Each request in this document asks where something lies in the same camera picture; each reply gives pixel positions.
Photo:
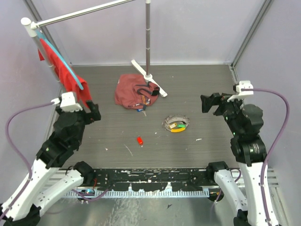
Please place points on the aluminium frame post right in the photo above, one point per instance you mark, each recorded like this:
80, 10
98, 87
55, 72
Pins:
251, 32

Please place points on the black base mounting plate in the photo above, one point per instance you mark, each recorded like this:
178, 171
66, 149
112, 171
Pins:
150, 179

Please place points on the white metal clothes rack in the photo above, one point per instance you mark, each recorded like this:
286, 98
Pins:
113, 33

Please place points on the blue tagged key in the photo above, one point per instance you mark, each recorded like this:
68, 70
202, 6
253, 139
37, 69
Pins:
142, 108

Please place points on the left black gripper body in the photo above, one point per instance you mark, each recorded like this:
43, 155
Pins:
88, 118

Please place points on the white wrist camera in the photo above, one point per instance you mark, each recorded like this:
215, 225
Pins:
242, 90
67, 102

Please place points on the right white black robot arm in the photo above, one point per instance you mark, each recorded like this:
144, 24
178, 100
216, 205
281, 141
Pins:
254, 207

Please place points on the white slotted cable duct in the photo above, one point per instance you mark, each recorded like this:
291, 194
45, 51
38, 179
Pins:
167, 193

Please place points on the black tagged key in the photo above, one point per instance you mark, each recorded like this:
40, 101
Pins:
169, 122

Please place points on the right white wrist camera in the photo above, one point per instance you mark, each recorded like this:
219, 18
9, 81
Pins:
242, 90

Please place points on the red hanging cloth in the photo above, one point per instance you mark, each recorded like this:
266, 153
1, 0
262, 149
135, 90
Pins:
65, 77

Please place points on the aluminium frame post left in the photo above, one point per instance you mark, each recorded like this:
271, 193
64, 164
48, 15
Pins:
38, 13

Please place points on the red tagged key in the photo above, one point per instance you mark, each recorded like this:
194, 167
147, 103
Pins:
140, 141

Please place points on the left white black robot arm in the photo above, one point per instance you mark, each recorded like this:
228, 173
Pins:
30, 201

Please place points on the maroon cloth bag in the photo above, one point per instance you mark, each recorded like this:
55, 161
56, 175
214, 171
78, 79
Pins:
132, 91

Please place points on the blue clothes hanger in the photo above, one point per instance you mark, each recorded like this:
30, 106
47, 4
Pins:
73, 74

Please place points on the keyring with yellow tag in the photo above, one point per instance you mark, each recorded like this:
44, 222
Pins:
181, 119

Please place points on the green tagged key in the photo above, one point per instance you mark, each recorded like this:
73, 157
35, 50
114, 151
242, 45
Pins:
181, 126

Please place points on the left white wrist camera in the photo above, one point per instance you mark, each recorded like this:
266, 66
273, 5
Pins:
67, 102

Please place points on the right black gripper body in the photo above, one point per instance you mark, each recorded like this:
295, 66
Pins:
227, 109

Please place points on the aluminium frame post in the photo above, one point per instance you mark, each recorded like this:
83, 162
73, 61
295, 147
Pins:
38, 13
251, 32

